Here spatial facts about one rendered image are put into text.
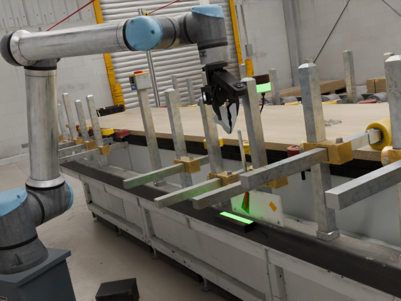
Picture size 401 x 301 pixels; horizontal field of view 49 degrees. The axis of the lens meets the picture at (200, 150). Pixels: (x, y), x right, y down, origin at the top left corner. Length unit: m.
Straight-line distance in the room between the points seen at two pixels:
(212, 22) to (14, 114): 7.89
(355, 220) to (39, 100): 1.17
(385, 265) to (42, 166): 1.25
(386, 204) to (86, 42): 0.98
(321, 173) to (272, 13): 10.53
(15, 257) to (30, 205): 0.19
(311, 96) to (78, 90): 8.26
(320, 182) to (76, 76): 8.28
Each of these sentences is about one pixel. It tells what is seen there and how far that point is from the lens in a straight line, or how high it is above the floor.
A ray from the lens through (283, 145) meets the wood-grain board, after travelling 1.56.
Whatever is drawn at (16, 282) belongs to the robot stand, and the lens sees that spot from 1.70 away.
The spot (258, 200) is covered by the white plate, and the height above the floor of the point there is 0.77.
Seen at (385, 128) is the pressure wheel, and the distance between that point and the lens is 1.29.
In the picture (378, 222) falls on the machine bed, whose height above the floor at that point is 0.68.
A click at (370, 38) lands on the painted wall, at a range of 10.28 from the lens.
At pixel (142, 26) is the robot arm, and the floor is 1.34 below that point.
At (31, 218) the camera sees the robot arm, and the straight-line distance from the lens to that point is 1.77.
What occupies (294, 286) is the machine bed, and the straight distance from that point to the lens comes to 1.90.
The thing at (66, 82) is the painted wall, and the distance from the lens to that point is 9.20.
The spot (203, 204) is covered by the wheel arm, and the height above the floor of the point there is 0.84.
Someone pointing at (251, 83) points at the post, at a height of 1.13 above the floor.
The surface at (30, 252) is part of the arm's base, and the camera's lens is 1.77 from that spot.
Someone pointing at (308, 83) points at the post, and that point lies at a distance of 1.15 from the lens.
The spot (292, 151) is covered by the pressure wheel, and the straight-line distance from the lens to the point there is 1.42.
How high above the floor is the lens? 1.22
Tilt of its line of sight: 11 degrees down
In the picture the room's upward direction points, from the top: 10 degrees counter-clockwise
